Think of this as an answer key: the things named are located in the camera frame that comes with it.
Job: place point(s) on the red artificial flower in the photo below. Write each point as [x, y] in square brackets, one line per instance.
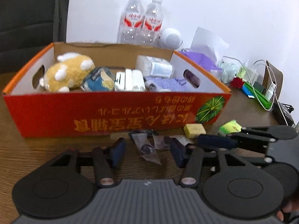
[237, 82]

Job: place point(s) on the white tissue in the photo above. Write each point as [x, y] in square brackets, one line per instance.
[208, 42]

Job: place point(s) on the clear water bottle red label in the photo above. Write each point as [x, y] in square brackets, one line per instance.
[132, 21]
[153, 23]

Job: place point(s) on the white round speaker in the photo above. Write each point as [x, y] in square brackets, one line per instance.
[170, 38]

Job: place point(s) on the clear candy wrapper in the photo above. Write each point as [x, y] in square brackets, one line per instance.
[146, 149]
[163, 141]

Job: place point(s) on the pale green plastic bag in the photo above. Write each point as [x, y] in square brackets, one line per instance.
[227, 71]

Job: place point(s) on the brown cardboard piece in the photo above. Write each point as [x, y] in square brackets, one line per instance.
[276, 77]

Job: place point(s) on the white folding phone stand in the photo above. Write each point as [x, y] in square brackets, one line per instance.
[129, 80]

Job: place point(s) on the white charger plug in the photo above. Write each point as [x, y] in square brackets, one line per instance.
[252, 74]

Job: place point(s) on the red cardboard box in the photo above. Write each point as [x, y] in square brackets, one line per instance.
[93, 114]

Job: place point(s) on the black power adapter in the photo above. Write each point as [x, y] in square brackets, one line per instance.
[282, 113]

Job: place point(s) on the black paper bag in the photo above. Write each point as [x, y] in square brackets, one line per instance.
[30, 11]

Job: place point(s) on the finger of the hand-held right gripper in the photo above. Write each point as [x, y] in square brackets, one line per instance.
[215, 141]
[275, 131]

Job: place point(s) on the green snack packet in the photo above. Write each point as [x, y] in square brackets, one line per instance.
[230, 127]

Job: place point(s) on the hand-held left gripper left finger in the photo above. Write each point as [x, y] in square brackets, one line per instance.
[118, 154]

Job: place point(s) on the purple tissue pack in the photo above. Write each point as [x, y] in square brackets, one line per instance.
[205, 61]

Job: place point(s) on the black plug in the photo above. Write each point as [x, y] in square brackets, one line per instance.
[258, 86]

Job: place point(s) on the green power strip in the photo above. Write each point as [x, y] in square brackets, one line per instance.
[259, 98]

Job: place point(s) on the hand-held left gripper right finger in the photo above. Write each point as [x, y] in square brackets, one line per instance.
[177, 154]

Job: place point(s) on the yellow and white plush toy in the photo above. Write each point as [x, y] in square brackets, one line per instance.
[67, 72]

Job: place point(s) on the blue snack packet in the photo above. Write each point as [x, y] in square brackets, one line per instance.
[98, 80]

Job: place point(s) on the small clear spray bottle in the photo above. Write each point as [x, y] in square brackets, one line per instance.
[243, 67]

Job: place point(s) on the yellow eraser block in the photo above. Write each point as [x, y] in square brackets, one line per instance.
[194, 130]

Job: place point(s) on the person's right hand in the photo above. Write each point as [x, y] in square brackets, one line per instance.
[281, 214]

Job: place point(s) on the purple knit pouch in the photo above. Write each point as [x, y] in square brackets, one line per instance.
[168, 84]

